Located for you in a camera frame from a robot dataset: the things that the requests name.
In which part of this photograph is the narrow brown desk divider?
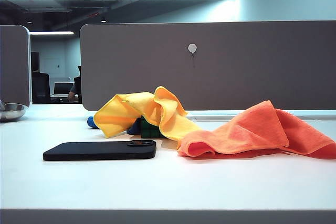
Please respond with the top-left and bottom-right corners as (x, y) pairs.
(0, 24), (32, 105)

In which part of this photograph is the black office chair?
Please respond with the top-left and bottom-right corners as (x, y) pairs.
(30, 72), (51, 104)

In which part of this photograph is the blue microfiber rag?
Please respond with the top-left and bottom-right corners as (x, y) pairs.
(87, 116), (142, 135)

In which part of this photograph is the black computer monitor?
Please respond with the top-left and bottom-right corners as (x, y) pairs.
(54, 82), (75, 95)

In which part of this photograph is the seated person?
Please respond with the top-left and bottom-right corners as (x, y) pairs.
(67, 77), (82, 103)

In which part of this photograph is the yellow microfiber rag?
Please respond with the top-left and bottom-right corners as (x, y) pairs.
(93, 86), (204, 142)

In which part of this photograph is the orange microfiber rag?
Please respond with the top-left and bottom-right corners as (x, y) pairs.
(177, 100), (336, 159)

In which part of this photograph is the black smartphone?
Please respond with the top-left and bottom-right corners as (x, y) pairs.
(43, 140), (157, 162)

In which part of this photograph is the Rubik's cube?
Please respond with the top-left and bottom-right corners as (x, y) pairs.
(140, 115), (165, 140)

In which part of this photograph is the metal bowl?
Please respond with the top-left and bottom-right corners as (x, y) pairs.
(0, 100), (28, 123)

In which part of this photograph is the grey desk divider panel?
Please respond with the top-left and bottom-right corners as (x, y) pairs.
(80, 20), (336, 111)

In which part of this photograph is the short ceiling light strip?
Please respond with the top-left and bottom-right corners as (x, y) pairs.
(29, 31), (75, 35)

